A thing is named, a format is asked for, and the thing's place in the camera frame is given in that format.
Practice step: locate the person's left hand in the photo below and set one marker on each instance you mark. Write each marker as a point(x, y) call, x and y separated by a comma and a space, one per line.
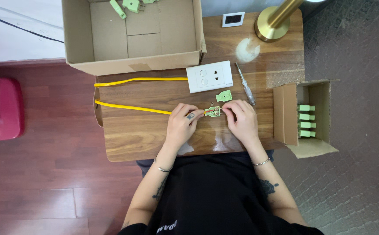
point(179, 127)

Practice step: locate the person's right hand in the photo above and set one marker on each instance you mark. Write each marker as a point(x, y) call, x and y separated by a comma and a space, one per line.
point(243, 124)

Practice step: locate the green plug base with terminals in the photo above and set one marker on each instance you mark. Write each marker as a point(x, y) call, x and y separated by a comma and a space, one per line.
point(213, 112)

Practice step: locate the green plug cover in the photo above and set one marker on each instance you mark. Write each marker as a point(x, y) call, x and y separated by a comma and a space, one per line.
point(224, 96)

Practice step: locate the small open cardboard box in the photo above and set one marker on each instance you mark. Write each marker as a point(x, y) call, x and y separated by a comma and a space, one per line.
point(286, 114)

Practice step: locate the green plug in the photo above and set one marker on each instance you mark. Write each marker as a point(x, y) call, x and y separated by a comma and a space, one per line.
point(307, 125)
point(306, 108)
point(117, 8)
point(306, 133)
point(306, 116)
point(131, 5)
point(150, 1)

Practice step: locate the person's black clothing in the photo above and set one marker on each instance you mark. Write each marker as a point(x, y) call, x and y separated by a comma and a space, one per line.
point(215, 195)

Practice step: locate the brass lamp base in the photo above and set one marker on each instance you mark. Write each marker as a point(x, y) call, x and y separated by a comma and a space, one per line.
point(271, 27)

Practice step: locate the small white digital display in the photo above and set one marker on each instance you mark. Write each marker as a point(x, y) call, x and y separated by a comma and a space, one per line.
point(233, 19)

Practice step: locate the large open cardboard box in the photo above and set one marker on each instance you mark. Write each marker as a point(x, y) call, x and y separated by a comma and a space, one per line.
point(111, 36)

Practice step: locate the red plastic stool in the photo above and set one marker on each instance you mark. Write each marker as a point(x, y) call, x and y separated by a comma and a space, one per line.
point(1, 109)

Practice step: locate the white switch socket panel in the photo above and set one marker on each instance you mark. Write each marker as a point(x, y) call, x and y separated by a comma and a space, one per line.
point(209, 76)

